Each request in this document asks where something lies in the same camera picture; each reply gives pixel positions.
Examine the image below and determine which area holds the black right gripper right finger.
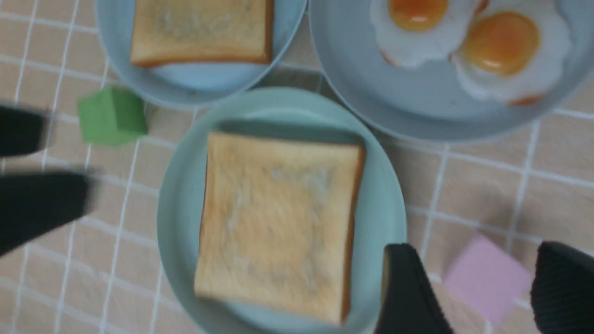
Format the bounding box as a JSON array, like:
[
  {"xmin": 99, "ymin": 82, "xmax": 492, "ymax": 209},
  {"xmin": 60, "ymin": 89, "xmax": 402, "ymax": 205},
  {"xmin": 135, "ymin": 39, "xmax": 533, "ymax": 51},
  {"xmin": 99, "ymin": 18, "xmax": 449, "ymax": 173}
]
[{"xmin": 530, "ymin": 241, "xmax": 594, "ymax": 334}]

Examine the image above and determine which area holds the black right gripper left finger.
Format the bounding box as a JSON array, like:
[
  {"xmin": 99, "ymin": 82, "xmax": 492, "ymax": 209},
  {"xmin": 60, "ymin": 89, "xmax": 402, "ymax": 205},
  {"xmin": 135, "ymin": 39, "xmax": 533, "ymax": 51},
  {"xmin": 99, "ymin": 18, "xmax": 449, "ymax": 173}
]
[{"xmin": 374, "ymin": 243, "xmax": 453, "ymax": 334}]

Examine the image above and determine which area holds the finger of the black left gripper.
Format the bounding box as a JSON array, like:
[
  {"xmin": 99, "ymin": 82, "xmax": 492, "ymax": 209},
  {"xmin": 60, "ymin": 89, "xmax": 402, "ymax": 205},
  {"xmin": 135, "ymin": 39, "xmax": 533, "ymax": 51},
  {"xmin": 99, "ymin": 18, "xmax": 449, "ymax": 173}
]
[
  {"xmin": 0, "ymin": 104, "xmax": 49, "ymax": 158},
  {"xmin": 0, "ymin": 171, "xmax": 93, "ymax": 256}
]

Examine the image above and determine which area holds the toast slice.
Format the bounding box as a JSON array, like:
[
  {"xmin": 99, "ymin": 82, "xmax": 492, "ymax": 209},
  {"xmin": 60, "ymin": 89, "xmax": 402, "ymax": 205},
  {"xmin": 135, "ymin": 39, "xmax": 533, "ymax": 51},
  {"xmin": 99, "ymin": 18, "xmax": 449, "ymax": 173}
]
[
  {"xmin": 130, "ymin": 0, "xmax": 275, "ymax": 68},
  {"xmin": 194, "ymin": 132, "xmax": 366, "ymax": 325}
]

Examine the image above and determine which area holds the fried egg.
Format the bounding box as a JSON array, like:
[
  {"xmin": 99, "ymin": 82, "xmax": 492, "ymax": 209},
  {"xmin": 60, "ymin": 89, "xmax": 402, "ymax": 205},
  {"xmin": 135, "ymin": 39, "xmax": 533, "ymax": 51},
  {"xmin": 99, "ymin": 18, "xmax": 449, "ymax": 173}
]
[
  {"xmin": 450, "ymin": 0, "xmax": 574, "ymax": 106},
  {"xmin": 369, "ymin": 0, "xmax": 488, "ymax": 69}
]

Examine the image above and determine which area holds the pink cube block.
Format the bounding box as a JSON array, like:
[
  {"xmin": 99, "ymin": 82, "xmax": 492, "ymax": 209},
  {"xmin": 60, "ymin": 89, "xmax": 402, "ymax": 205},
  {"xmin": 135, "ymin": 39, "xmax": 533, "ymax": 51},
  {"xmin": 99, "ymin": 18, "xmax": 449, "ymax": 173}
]
[{"xmin": 443, "ymin": 233, "xmax": 533, "ymax": 326}]

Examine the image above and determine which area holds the green cube block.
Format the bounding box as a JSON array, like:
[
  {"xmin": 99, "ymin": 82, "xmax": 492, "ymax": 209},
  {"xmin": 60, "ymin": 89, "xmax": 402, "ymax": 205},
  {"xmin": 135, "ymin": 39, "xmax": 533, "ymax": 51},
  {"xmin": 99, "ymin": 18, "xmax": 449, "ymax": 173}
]
[{"xmin": 77, "ymin": 85, "xmax": 149, "ymax": 147}]

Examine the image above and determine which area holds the blue plate left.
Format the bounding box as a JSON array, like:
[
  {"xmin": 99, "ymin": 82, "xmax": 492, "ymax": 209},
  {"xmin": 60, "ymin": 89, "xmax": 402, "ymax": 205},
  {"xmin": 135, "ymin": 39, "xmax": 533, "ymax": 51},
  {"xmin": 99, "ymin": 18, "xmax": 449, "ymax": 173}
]
[{"xmin": 95, "ymin": 0, "xmax": 308, "ymax": 109}]

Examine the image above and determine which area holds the blue plate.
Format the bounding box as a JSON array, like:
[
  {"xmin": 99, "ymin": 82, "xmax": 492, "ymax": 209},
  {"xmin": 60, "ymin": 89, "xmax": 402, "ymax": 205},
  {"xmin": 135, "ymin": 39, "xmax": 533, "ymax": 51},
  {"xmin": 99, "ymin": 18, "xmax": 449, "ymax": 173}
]
[
  {"xmin": 95, "ymin": 0, "xmax": 308, "ymax": 109},
  {"xmin": 309, "ymin": 0, "xmax": 594, "ymax": 142}
]

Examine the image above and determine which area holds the blue plate right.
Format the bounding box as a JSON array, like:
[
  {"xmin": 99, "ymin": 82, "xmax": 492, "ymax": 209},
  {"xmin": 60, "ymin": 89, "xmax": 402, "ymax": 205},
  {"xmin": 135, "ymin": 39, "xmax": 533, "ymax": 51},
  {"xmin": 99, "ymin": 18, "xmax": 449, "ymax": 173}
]
[{"xmin": 309, "ymin": 0, "xmax": 594, "ymax": 142}]

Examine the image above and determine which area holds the mint green front plate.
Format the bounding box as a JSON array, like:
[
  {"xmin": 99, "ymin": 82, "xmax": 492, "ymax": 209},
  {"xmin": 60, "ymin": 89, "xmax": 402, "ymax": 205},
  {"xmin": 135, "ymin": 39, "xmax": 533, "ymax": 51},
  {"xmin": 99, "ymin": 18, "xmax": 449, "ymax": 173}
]
[{"xmin": 155, "ymin": 87, "xmax": 407, "ymax": 334}]

